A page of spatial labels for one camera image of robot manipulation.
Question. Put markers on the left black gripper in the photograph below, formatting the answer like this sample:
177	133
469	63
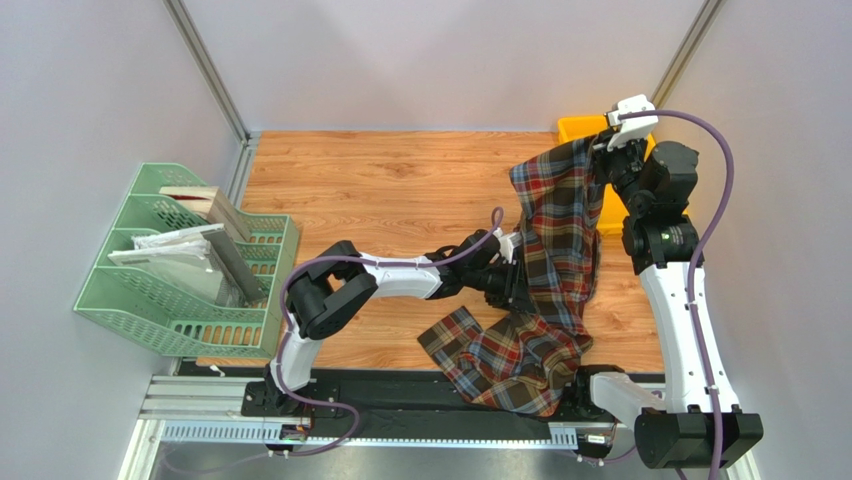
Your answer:
514	292

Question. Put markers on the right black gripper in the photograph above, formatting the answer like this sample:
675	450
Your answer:
608	159

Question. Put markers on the plaid long sleeve shirt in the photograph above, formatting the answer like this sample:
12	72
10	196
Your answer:
523	362

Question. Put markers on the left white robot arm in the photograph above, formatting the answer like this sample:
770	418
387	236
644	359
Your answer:
322	296

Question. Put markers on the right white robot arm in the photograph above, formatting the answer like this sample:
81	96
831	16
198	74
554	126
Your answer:
698	422

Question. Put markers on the yellow plastic tray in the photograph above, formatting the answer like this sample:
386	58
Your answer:
609	213

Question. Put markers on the grey notebook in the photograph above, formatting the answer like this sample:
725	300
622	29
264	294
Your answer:
238	268

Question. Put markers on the wooden block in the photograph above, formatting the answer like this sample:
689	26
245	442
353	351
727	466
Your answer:
212	205

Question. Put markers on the green file organizer rack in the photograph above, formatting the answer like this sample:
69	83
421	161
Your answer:
165	319

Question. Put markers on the white papers in plastic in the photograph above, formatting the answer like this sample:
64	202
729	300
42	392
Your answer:
187	261

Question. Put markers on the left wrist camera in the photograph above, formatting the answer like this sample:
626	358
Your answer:
508	243

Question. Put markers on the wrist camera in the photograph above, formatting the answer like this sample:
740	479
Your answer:
630	119
508	243

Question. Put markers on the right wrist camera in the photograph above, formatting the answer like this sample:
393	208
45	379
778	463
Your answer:
630	119

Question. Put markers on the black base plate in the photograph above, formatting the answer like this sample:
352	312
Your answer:
395	407

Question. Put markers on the aluminium frame rail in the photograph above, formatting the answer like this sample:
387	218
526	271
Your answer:
202	411

